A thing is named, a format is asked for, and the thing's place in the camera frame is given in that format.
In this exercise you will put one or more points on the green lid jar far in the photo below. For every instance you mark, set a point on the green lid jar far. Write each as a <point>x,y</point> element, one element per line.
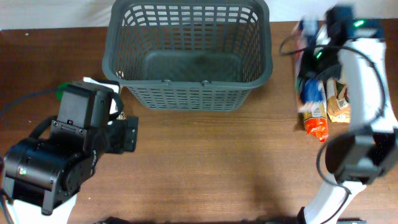
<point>60,90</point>

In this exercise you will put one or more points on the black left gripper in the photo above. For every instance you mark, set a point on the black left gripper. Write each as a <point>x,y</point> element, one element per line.
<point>125,139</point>

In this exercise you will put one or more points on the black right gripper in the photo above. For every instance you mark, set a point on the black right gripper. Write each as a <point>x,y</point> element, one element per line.
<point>305,68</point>

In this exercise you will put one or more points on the blue tissue pack box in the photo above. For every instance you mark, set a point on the blue tissue pack box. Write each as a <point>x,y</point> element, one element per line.
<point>307,86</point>

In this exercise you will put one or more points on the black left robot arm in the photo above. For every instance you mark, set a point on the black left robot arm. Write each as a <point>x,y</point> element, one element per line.
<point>43,173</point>

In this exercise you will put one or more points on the grey plastic basket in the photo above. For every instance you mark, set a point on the grey plastic basket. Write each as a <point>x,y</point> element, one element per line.
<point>189,55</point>

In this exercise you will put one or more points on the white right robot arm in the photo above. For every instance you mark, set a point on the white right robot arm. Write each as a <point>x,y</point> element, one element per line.
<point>355,159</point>

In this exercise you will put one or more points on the orange pasta bag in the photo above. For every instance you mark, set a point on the orange pasta bag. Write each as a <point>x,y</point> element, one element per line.
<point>315,120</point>

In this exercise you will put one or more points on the crumpled white brown wrapper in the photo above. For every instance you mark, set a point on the crumpled white brown wrapper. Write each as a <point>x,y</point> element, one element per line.
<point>122,115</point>

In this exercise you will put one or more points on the brown snack bag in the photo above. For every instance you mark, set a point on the brown snack bag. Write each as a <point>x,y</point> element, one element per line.
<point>338,106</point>

